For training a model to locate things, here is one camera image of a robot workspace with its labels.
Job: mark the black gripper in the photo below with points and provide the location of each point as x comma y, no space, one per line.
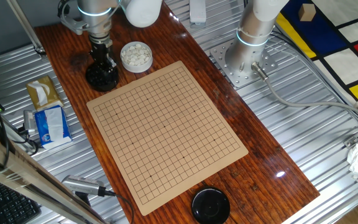
101,53

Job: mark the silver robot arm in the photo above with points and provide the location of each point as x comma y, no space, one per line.
253,28

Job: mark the beige go board mat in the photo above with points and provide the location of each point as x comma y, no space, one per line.
166,137

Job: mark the black bowl of black stones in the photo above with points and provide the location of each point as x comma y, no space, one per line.
101,82

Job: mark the white bowl of white stones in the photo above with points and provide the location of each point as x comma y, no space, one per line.
136,57

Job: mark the gold tissue pack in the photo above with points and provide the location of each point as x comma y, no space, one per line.
50,90

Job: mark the blue tissue pack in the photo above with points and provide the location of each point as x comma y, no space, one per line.
53,130

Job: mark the gray stand pole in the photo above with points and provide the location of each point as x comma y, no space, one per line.
26,28

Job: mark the white gray adapter box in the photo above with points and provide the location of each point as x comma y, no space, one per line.
29,119

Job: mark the white power strip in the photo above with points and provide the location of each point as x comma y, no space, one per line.
197,12

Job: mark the black keyboard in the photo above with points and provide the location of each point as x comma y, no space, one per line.
8,205

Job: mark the black bowl lid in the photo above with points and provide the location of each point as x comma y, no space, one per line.
210,207

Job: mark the wooden cube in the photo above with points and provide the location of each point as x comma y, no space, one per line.
307,12

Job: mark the colourful block pattern mat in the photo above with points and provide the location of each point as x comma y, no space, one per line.
346,62

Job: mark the silver camera on stand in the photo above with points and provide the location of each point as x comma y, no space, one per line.
82,185

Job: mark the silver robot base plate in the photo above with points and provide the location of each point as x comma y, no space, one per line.
228,71

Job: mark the aluminium frame bar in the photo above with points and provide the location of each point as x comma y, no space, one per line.
26,180

